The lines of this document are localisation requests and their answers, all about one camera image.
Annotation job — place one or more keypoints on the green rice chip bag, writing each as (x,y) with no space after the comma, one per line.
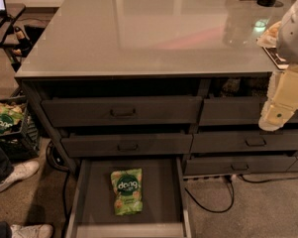
(127,186)

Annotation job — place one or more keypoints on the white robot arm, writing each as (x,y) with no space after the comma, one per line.
(283,36)

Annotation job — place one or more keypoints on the top right drawer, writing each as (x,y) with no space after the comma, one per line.
(220,111)

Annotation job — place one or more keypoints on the middle right drawer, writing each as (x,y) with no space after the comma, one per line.
(244,141)

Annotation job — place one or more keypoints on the bottom right drawer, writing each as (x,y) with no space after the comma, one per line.
(240,165)

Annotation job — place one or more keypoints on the middle left drawer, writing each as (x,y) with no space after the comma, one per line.
(126,145)

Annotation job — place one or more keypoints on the grey drawer cabinet counter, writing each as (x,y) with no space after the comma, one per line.
(141,48)

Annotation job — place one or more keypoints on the open bottom left drawer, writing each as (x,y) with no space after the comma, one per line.
(164,214)

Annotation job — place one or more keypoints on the top left drawer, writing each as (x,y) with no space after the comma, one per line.
(104,111)

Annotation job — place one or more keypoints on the green chip bag in crate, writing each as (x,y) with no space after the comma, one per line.
(11,117)

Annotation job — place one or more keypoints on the black white marker board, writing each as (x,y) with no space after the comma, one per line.
(277,60)

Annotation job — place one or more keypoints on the black crate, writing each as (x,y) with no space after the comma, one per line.
(25,143)

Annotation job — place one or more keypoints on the white sneaker lower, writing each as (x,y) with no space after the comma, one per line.
(32,231)

